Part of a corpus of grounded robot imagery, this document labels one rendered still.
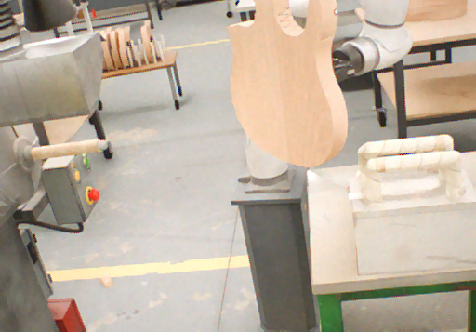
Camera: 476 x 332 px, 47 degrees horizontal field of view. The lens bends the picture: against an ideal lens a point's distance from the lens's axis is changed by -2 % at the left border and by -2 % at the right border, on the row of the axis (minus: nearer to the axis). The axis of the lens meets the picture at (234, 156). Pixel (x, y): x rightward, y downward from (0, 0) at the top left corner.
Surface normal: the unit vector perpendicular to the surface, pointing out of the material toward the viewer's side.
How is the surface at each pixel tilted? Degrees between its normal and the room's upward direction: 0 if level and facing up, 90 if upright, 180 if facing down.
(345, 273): 0
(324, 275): 0
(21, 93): 90
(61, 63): 90
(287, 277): 90
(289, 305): 90
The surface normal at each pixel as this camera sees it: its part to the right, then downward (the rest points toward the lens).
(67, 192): -0.09, 0.43
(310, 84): -0.77, 0.38
